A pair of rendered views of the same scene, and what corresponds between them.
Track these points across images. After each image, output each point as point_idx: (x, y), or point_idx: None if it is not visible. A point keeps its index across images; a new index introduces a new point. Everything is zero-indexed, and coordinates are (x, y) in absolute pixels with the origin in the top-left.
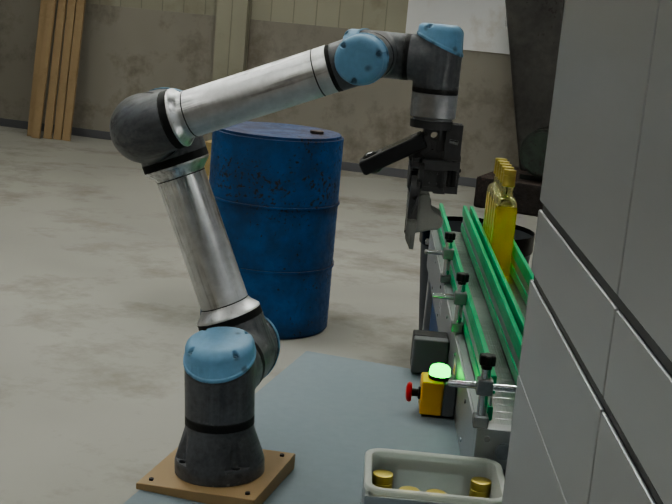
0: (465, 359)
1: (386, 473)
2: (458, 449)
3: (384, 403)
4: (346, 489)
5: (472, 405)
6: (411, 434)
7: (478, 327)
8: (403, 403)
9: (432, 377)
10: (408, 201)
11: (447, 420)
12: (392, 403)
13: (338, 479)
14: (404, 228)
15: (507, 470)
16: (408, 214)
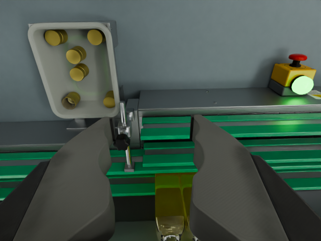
0: (293, 109)
1: (94, 39)
2: (213, 87)
3: (304, 35)
4: (126, 8)
5: (184, 109)
6: (238, 56)
7: (287, 133)
8: (303, 50)
9: (295, 78)
10: (70, 208)
11: (266, 82)
12: (304, 42)
13: (142, 0)
14: (195, 119)
15: None
16: (33, 173)
